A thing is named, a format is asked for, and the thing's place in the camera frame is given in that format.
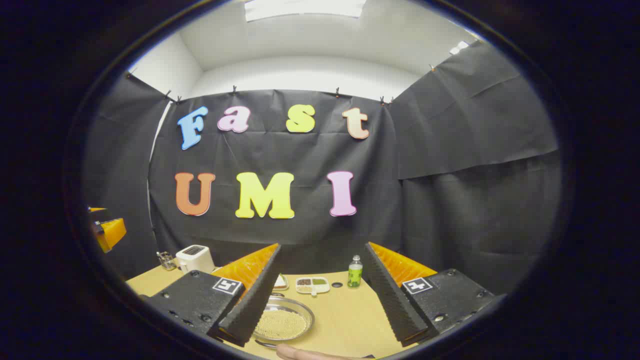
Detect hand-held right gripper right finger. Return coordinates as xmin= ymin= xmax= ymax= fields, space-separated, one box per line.
xmin=364 ymin=242 xmax=501 ymax=348

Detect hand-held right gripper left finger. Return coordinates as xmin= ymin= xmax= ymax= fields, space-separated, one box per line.
xmin=142 ymin=243 xmax=282 ymax=348

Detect steel pot with black handle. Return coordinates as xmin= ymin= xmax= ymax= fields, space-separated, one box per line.
xmin=252 ymin=293 xmax=316 ymax=349

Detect pile of yellow soybeans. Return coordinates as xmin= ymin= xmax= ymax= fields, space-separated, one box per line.
xmin=255 ymin=309 xmax=308 ymax=340

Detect green label drink bottle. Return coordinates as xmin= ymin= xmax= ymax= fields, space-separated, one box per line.
xmin=347 ymin=255 xmax=364 ymax=289

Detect white divided dish with grains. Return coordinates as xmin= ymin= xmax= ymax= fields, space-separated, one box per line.
xmin=295 ymin=276 xmax=331 ymax=297

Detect white toaster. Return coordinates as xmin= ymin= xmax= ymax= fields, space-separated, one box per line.
xmin=175 ymin=244 xmax=216 ymax=274

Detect ceiling light panel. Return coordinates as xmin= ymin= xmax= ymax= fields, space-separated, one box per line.
xmin=244 ymin=0 xmax=367 ymax=22

